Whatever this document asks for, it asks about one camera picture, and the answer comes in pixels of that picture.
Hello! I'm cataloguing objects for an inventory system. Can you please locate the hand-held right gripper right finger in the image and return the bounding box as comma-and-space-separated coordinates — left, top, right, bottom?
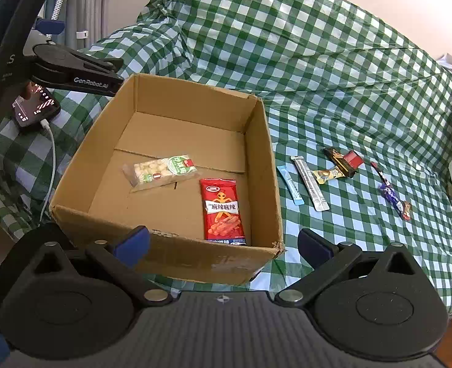
274, 228, 430, 309

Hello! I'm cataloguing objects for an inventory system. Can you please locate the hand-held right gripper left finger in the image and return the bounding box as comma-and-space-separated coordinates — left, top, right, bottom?
27, 225, 173, 307

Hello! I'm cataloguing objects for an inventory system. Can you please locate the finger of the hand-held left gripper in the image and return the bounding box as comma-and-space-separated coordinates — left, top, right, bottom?
34, 18, 66, 35

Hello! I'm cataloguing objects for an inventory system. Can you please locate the cardboard box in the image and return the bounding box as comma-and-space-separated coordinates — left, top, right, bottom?
49, 73, 286, 286

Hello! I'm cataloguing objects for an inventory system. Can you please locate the grey curtain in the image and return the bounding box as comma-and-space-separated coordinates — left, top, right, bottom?
44, 0, 110, 51

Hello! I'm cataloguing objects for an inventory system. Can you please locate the silver stick sachet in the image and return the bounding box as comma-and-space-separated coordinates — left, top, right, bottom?
291, 155, 331, 212

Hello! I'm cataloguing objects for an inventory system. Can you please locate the blue stick sachet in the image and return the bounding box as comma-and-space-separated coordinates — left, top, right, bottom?
276, 165, 304, 206

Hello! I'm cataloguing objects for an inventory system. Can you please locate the gold wrapped candy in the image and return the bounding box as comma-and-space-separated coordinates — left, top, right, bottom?
312, 167, 345, 185

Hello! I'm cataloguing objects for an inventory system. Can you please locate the peanut snack packet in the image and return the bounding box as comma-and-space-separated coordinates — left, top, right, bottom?
122, 154, 198, 193

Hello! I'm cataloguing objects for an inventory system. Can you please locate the blue wrapped candy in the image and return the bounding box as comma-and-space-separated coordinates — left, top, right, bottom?
379, 182, 400, 204

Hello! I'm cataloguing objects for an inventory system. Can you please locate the red spicy strip packet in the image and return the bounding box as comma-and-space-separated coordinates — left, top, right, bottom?
199, 178, 248, 247

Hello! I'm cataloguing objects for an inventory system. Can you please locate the small red packet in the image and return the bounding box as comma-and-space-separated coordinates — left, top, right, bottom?
343, 150, 364, 171

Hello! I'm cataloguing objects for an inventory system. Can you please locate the thin red and black stick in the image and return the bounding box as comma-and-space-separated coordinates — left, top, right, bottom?
369, 161, 389, 185

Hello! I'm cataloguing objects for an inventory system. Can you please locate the green checked cloth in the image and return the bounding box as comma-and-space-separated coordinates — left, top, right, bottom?
0, 0, 452, 315

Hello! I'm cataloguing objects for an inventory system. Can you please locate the white cable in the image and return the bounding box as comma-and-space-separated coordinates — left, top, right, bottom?
39, 119, 58, 224

